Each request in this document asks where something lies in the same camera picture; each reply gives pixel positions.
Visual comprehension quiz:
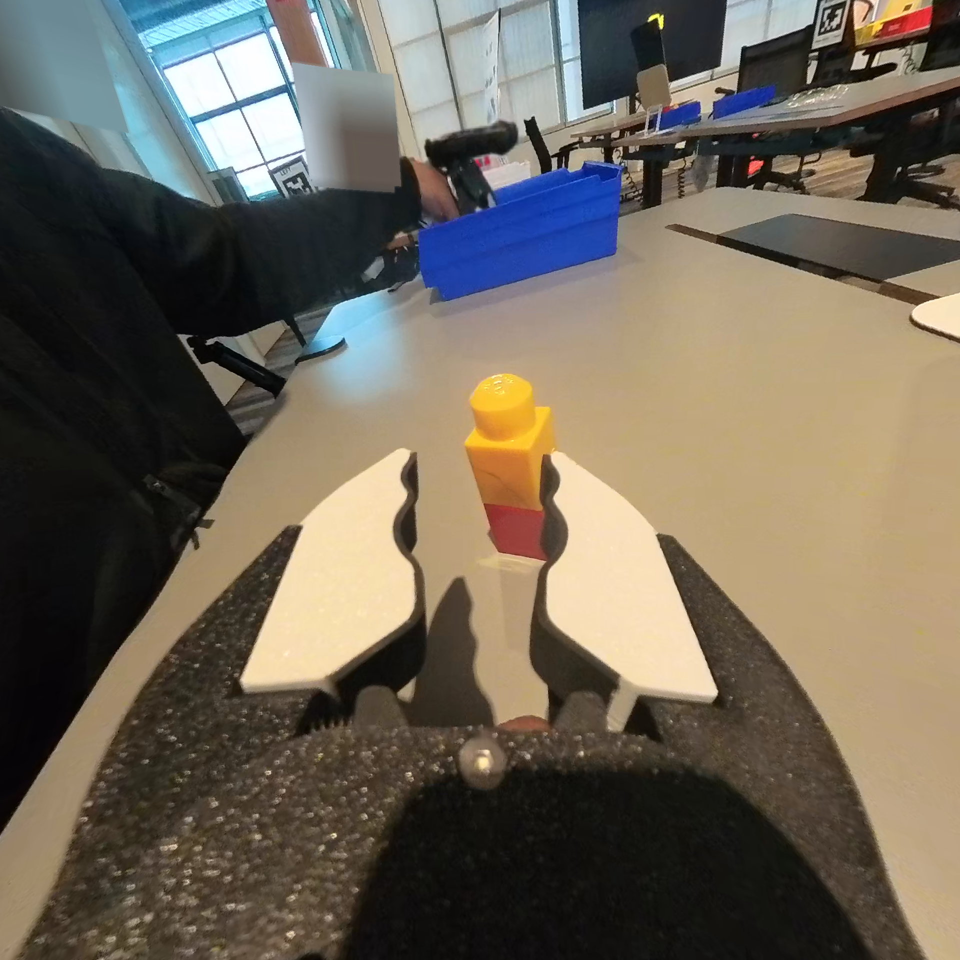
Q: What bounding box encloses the black office chair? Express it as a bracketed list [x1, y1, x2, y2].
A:
[523, 116, 580, 179]
[738, 24, 816, 95]

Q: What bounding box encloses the blue plastic bin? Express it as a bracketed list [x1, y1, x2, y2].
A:
[417, 160, 625, 303]

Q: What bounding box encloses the red and yellow bin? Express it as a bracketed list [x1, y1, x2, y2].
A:
[855, 0, 935, 44]

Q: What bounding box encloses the white printed board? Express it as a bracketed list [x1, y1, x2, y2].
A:
[480, 9, 502, 125]

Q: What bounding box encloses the black desk mat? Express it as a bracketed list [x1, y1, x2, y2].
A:
[716, 213, 960, 285]

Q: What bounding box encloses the yellow mega block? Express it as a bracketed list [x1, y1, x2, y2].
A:
[463, 372, 557, 515]

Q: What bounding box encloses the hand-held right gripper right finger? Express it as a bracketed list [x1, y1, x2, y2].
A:
[529, 452, 721, 733]

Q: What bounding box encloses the black monitor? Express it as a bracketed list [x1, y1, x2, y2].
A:
[577, 0, 729, 111]

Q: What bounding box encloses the white desk mat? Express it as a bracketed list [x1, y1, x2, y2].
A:
[909, 292, 960, 348]

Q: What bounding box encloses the background office desk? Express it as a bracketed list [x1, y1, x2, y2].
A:
[570, 112, 714, 207]
[690, 75, 960, 204]

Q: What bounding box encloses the red mega block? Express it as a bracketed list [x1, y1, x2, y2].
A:
[483, 502, 553, 564]

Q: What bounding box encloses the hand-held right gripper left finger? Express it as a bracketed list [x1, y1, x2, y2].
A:
[238, 447, 429, 696]

